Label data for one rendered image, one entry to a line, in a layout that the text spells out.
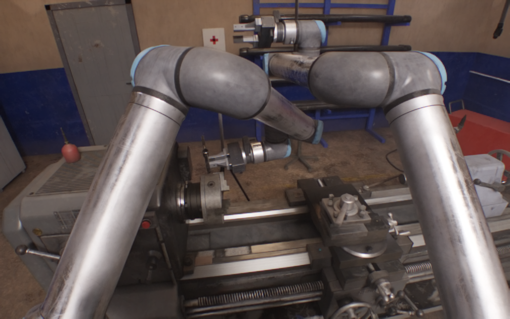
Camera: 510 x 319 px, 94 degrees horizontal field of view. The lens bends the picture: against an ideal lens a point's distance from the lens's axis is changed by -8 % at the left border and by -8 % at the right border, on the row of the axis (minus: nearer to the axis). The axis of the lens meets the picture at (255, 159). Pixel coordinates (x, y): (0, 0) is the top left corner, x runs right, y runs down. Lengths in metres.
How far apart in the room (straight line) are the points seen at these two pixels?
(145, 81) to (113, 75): 3.80
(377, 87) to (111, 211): 0.54
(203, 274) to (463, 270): 1.06
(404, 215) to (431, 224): 1.41
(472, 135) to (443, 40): 2.10
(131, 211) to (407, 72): 0.59
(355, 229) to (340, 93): 0.78
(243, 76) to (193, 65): 0.09
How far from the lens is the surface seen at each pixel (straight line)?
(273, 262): 1.35
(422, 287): 2.04
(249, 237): 1.61
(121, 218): 0.51
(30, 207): 1.24
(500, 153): 2.07
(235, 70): 0.48
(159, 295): 1.34
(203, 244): 1.62
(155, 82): 0.53
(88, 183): 1.18
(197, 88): 0.48
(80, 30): 4.39
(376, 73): 0.56
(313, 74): 0.61
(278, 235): 1.62
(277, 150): 1.07
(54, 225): 1.21
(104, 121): 4.62
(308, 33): 1.10
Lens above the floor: 1.90
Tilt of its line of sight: 30 degrees down
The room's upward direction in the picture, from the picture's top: 1 degrees counter-clockwise
